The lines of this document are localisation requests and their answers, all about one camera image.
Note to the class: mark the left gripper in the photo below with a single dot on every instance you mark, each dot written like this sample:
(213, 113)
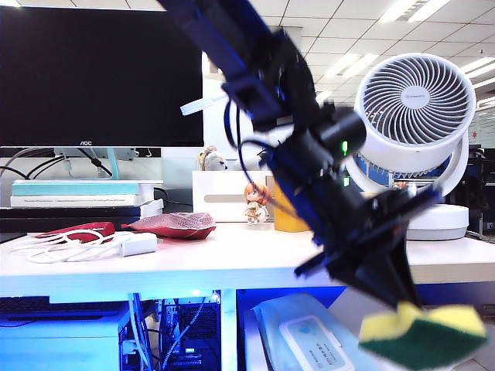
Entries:
(359, 228)

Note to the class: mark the yellow green cleaning sponge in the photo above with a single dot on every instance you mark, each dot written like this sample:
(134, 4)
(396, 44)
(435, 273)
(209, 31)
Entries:
(433, 332)

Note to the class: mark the white desk drawer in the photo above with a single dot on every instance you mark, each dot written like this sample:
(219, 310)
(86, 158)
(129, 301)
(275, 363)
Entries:
(251, 348)

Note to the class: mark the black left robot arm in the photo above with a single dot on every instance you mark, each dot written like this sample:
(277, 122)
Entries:
(232, 46)

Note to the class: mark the white paper sheet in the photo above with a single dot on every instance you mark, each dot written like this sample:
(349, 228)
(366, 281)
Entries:
(348, 305)

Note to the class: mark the yellow tea tin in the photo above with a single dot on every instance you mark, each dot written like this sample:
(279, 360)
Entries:
(286, 220)

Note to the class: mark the light blue wet wipes pack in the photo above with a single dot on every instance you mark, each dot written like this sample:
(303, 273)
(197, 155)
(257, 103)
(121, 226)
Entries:
(270, 313)

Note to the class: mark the orange-haired anime figurine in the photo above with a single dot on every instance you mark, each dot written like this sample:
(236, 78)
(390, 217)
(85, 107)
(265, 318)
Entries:
(256, 195)

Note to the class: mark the grey round plush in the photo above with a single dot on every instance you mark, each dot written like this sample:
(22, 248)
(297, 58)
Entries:
(253, 164)

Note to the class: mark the white round desk fan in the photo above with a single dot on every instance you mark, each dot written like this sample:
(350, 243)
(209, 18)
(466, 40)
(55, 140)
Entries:
(417, 92)

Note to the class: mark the white tissue box organizer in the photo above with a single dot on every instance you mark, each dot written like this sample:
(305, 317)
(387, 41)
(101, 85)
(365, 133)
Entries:
(218, 189)

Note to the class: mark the black computer tower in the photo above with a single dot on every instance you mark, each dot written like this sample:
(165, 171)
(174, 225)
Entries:
(201, 332)

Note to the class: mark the beige plush toy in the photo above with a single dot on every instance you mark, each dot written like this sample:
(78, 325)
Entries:
(212, 160)

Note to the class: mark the red patterned pouch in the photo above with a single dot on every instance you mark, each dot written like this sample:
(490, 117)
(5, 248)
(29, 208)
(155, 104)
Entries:
(176, 224)

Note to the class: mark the white partition panel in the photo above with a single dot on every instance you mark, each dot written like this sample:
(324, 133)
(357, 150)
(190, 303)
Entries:
(212, 131)

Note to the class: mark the small white box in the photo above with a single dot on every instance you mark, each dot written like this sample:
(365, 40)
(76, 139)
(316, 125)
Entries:
(152, 207)

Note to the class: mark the white power adapter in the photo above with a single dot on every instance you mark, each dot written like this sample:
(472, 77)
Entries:
(138, 243)

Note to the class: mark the white flexible desk lamp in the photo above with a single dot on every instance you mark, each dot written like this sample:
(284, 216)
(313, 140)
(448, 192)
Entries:
(201, 106)

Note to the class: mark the teal monitor stand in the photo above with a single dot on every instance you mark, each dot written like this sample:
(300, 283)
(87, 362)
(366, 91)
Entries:
(113, 163)

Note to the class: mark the red flat case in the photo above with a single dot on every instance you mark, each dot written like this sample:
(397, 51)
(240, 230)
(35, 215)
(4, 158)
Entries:
(89, 228)

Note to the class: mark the white book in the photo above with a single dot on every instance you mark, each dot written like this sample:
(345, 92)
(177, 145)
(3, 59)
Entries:
(77, 200)

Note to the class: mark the teal book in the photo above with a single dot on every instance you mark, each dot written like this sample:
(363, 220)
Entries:
(77, 188)

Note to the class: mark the black flat box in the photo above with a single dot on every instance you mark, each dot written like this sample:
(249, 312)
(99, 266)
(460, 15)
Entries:
(69, 219)

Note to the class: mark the white low cabinet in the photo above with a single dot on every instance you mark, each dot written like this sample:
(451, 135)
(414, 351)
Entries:
(58, 344)

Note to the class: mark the black AOC computer monitor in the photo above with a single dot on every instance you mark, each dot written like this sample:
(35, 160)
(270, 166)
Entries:
(96, 77)

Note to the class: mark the black under-desk tray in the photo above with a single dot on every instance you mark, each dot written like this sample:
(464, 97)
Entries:
(23, 304)

